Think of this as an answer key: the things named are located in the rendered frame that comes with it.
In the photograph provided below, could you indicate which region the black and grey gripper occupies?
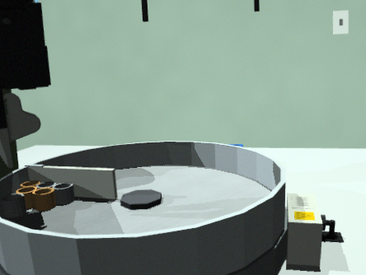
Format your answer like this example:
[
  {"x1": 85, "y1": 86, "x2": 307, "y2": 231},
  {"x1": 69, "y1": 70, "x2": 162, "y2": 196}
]
[{"x1": 0, "y1": 0, "x2": 51, "y2": 168}]

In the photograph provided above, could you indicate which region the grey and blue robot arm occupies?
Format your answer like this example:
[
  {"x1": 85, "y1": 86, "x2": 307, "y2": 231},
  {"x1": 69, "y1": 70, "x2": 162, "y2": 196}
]
[{"x1": 2, "y1": 0, "x2": 39, "y2": 24}]

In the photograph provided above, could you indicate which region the bronze bushing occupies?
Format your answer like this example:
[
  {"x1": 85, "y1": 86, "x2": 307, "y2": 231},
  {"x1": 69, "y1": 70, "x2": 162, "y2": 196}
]
[
  {"x1": 21, "y1": 180, "x2": 40, "y2": 188},
  {"x1": 33, "y1": 188, "x2": 56, "y2": 211},
  {"x1": 16, "y1": 186, "x2": 37, "y2": 209}
]

